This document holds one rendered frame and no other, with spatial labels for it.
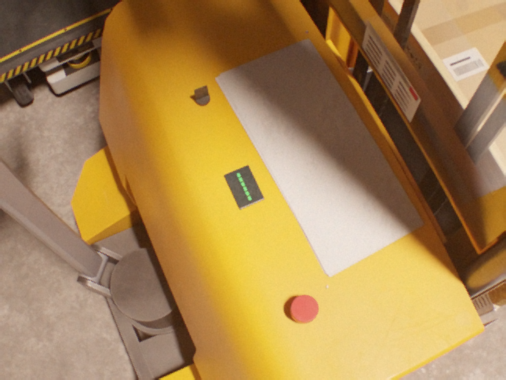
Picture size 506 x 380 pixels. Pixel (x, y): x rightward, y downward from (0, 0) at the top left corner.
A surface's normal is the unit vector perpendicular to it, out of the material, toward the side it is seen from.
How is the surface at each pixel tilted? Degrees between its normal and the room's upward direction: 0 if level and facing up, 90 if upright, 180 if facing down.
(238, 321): 45
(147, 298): 0
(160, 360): 0
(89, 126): 0
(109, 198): 22
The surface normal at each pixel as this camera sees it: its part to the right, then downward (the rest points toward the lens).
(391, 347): -0.02, -0.36
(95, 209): -0.36, -0.18
